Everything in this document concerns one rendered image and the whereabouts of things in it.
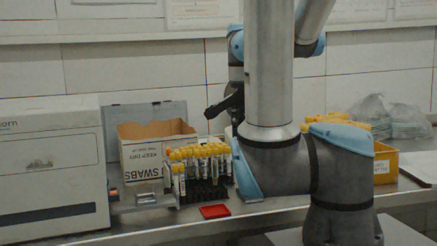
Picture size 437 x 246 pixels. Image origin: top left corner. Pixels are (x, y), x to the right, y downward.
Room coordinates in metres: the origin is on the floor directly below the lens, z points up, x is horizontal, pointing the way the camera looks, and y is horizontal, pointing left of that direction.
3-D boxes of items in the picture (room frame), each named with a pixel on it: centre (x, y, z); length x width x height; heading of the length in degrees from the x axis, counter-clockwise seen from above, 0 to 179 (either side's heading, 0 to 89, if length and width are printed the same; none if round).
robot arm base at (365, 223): (0.80, -0.23, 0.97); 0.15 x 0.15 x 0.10
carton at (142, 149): (1.46, 0.21, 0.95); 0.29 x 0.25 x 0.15; 15
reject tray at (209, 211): (1.06, 0.02, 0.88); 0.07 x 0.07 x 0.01; 15
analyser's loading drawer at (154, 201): (1.05, 0.21, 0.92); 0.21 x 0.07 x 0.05; 105
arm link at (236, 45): (1.07, -0.10, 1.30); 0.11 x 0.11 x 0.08; 4
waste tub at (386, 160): (1.28, -0.44, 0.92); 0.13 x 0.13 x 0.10; 12
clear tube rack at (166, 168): (1.29, 0.06, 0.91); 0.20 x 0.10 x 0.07; 105
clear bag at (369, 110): (1.79, -0.62, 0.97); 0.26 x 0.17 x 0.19; 126
